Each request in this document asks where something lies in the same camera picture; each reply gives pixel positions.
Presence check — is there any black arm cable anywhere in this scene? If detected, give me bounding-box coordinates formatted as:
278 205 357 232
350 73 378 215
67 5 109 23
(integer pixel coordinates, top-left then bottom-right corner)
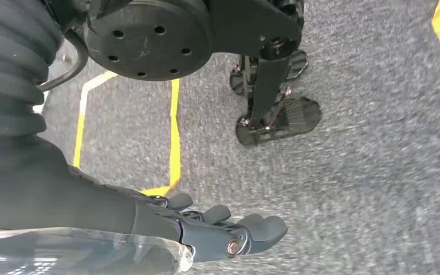
37 28 90 93

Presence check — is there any black robot foot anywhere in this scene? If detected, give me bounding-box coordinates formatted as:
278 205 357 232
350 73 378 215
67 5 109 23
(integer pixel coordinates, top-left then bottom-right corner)
235 95 323 148

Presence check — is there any black round robot hip joint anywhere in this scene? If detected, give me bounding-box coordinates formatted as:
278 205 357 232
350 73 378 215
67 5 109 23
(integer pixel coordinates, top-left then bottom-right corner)
84 0 215 81

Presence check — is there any yellow floor tape square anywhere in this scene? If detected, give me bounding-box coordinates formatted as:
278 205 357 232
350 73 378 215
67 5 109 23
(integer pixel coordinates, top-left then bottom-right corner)
72 70 183 198

